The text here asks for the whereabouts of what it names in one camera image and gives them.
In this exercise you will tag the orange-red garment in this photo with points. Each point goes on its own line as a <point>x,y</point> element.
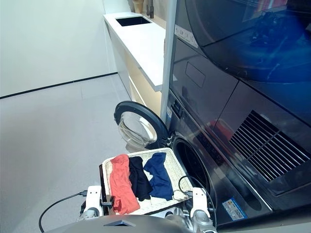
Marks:
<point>120,182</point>

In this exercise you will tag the black garment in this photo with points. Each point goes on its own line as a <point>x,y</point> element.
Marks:
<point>139,179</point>

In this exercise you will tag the navy blue garment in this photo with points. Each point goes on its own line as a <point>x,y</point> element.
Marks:
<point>159,177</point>

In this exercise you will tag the pale woven basket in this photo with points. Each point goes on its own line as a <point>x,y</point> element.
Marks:
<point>175,160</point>

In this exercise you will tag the round glass washing machine door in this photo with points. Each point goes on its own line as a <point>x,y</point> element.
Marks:
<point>155,119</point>

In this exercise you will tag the silver robot torso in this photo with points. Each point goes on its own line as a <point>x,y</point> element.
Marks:
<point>145,225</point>

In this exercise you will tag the blue white energy label sticker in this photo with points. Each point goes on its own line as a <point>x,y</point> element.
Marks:
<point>234,208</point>

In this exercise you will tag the metal door hinge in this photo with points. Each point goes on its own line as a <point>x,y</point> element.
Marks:
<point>170,140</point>

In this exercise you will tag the blue white barcode sticker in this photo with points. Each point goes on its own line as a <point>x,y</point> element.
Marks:
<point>169,114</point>

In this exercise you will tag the white counter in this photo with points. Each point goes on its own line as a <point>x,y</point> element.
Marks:
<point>141,43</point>

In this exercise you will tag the white pillar panel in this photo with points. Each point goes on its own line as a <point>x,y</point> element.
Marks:
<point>168,48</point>

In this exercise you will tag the black sink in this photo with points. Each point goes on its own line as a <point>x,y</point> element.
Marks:
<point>133,21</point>

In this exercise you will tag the white instruction sticker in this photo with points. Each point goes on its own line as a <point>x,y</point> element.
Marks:
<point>185,36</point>

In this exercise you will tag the beige vase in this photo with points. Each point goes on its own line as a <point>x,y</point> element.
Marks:
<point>137,6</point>

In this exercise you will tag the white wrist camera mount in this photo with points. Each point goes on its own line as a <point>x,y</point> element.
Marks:
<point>93,196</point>
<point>199,197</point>

